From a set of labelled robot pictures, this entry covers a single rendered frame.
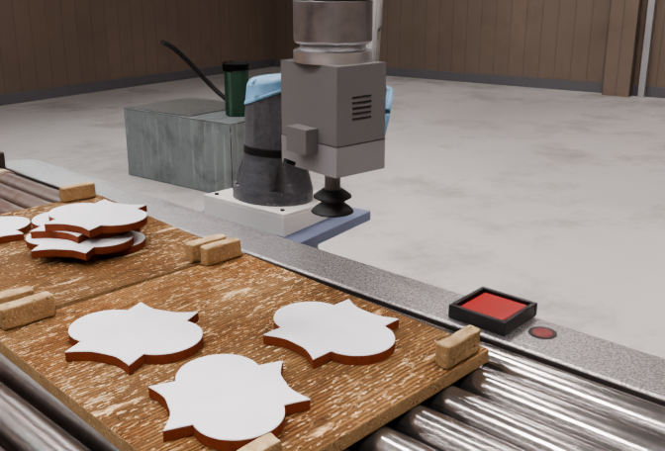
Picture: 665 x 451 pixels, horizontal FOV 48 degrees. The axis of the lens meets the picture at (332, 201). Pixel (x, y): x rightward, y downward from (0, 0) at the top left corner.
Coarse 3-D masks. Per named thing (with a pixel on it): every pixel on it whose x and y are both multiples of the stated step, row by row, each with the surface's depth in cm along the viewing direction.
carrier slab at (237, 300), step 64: (64, 320) 84; (256, 320) 84; (64, 384) 71; (128, 384) 71; (320, 384) 71; (384, 384) 71; (448, 384) 73; (128, 448) 62; (192, 448) 61; (320, 448) 61
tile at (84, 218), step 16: (64, 208) 109; (80, 208) 109; (96, 208) 109; (112, 208) 109; (128, 208) 109; (144, 208) 111; (48, 224) 103; (64, 224) 103; (80, 224) 102; (96, 224) 102; (112, 224) 102; (128, 224) 103; (144, 224) 105
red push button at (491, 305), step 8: (480, 296) 92; (488, 296) 92; (496, 296) 92; (464, 304) 90; (472, 304) 90; (480, 304) 90; (488, 304) 90; (496, 304) 90; (504, 304) 90; (512, 304) 90; (520, 304) 90; (480, 312) 88; (488, 312) 88; (496, 312) 88; (504, 312) 88; (512, 312) 88
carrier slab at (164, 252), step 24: (0, 216) 121; (24, 216) 121; (24, 240) 110; (168, 240) 110; (0, 264) 101; (24, 264) 101; (48, 264) 101; (72, 264) 101; (96, 264) 101; (120, 264) 101; (144, 264) 101; (168, 264) 101; (192, 264) 101; (0, 288) 93; (48, 288) 93; (72, 288) 93; (96, 288) 93; (120, 288) 94
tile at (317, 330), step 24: (288, 312) 83; (312, 312) 83; (336, 312) 83; (360, 312) 83; (264, 336) 78; (288, 336) 78; (312, 336) 78; (336, 336) 78; (360, 336) 78; (384, 336) 78; (312, 360) 74; (336, 360) 75; (360, 360) 74
